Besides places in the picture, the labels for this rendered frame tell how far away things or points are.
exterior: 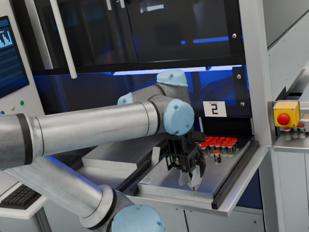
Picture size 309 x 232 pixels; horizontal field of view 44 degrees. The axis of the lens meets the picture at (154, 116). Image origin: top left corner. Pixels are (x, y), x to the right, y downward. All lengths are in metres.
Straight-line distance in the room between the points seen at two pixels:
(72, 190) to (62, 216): 1.42
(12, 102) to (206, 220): 0.97
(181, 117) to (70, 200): 0.32
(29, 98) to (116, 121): 1.11
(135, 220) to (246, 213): 0.79
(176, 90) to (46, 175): 0.38
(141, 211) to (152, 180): 0.41
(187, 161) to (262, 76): 0.44
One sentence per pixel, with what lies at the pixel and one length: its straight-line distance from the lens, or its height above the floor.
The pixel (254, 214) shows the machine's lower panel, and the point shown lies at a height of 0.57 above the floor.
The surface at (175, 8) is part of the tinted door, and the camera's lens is 1.40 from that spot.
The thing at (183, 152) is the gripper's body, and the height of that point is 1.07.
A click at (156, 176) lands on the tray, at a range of 1.33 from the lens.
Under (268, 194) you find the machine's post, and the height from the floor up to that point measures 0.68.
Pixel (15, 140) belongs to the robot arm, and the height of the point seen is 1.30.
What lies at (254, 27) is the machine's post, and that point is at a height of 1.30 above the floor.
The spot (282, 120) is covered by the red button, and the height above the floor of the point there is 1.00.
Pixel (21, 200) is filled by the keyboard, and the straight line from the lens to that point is 1.58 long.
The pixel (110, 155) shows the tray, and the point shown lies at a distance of 1.57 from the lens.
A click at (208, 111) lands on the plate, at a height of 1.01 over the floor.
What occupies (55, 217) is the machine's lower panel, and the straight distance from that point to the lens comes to 2.39.
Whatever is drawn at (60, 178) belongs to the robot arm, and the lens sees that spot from 0.90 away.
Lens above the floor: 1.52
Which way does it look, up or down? 20 degrees down
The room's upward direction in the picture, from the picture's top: 12 degrees counter-clockwise
